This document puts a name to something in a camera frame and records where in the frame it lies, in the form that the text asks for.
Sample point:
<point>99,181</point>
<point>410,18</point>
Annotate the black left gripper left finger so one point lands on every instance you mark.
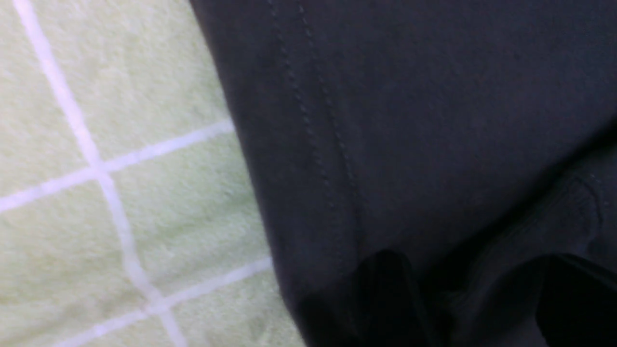
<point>390,304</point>

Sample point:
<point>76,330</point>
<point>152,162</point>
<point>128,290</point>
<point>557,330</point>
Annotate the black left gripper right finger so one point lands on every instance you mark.
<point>578,304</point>

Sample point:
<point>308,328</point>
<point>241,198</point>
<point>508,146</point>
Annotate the dark gray long-sleeve top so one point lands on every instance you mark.
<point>475,137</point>

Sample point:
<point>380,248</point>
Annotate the light green checkered table cloth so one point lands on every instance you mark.
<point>127,215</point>

